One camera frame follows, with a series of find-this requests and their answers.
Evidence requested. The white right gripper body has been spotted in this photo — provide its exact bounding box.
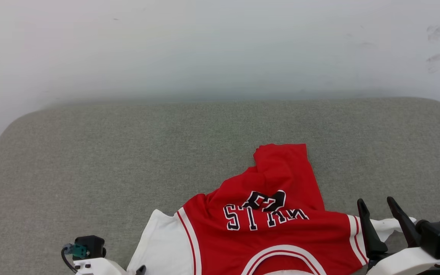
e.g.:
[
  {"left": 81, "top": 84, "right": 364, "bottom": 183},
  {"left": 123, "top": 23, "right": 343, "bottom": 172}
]
[{"left": 366, "top": 247, "right": 440, "bottom": 275}]

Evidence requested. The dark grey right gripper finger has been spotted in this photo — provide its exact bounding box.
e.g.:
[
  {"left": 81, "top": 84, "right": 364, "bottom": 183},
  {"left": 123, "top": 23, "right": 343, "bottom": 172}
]
[
  {"left": 357, "top": 198, "right": 388, "bottom": 261},
  {"left": 387, "top": 196, "right": 421, "bottom": 248}
]

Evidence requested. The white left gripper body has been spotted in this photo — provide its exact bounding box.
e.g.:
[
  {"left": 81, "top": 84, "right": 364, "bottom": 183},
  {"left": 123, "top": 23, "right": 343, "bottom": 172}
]
[{"left": 73, "top": 257, "right": 129, "bottom": 275}]

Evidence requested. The red and white basketball jersey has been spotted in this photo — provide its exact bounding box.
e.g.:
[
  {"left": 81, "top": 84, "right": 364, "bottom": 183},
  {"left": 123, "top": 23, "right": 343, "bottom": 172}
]
[{"left": 127, "top": 144, "right": 417, "bottom": 275}]

